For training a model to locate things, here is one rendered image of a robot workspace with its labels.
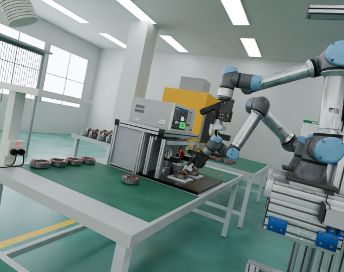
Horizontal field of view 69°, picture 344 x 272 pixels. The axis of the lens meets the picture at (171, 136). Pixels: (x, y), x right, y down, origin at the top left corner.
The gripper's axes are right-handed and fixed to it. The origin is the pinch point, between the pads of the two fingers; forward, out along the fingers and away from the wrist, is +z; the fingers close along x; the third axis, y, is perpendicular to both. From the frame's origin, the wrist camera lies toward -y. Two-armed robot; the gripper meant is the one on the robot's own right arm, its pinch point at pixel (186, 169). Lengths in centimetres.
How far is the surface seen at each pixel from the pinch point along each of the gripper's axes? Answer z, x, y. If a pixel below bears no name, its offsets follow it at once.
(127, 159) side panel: 20.1, -23.5, -32.4
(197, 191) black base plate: -3.1, -18.0, 21.2
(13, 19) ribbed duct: -24, -99, -98
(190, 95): 8, 333, -214
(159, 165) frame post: 3.9, -21.1, -10.0
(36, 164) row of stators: 35, -82, -45
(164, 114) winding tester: -21.2, -9.7, -37.9
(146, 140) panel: -0.5, -20.0, -31.0
